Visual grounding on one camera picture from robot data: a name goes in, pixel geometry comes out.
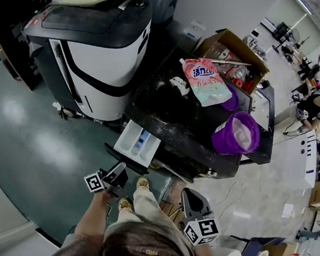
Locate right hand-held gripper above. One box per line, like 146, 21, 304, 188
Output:
176, 187, 225, 248

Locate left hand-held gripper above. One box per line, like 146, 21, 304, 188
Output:
82, 158, 131, 199

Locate white detergent drawer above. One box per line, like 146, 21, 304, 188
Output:
101, 117, 164, 178

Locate person's left forearm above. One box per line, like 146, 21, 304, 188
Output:
73, 187, 115, 250

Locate black washing machine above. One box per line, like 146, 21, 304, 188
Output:
101, 40, 282, 192

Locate large white black machine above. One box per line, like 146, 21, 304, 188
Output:
5, 0, 155, 125

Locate pink detergent pouch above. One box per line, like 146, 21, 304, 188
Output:
175, 56, 236, 110

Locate open cardboard box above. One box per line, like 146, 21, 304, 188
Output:
190, 25, 274, 96

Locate grey machine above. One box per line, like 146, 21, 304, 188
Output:
146, 0, 181, 27

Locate person's beige shoe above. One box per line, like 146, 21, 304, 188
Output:
117, 197, 133, 213
136, 176, 151, 191

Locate person's beige trousers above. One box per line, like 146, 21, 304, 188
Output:
101, 181, 200, 256

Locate person's brown shirt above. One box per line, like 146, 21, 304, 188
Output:
51, 212, 210, 256

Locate purple plastic bucket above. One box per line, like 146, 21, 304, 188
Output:
209, 108, 263, 159

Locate cardboard box with blue flap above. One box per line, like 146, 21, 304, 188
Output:
242, 233, 300, 256

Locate purple bucket lid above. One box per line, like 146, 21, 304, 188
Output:
219, 84, 241, 113

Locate black framed table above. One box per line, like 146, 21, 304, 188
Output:
242, 78, 280, 166

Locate white panel with holes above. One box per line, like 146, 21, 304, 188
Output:
291, 128, 320, 188

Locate small cardboard box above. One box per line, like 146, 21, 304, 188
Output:
308, 180, 320, 211

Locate red plastic parts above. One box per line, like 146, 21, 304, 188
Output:
229, 71, 256, 94

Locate thin metal rod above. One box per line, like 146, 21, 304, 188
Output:
198, 57, 253, 67

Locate small white box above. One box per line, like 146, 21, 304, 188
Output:
182, 19, 207, 42

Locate black standing fan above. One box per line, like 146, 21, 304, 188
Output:
271, 24, 302, 56

